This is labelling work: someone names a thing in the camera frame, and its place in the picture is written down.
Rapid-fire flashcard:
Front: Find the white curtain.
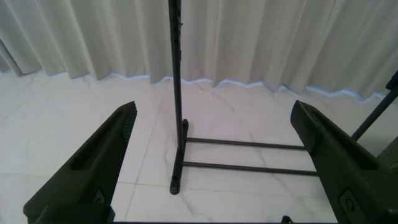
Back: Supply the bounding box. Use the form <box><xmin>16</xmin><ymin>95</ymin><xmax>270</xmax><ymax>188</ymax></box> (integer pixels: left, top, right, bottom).
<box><xmin>0</xmin><ymin>0</ymin><xmax>398</xmax><ymax>102</ymax></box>

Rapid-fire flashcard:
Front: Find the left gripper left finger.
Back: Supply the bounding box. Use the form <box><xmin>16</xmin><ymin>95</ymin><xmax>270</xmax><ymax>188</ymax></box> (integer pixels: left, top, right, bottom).
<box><xmin>23</xmin><ymin>100</ymin><xmax>138</xmax><ymax>224</ymax></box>

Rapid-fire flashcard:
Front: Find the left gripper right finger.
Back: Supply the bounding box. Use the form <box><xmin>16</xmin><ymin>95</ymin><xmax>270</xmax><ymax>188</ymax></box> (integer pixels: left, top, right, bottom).
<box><xmin>290</xmin><ymin>100</ymin><xmax>398</xmax><ymax>224</ymax></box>

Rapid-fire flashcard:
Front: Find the black clothes rack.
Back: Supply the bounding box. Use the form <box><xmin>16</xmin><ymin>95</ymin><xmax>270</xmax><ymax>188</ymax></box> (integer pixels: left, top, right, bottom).
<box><xmin>167</xmin><ymin>0</ymin><xmax>398</xmax><ymax>196</ymax></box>

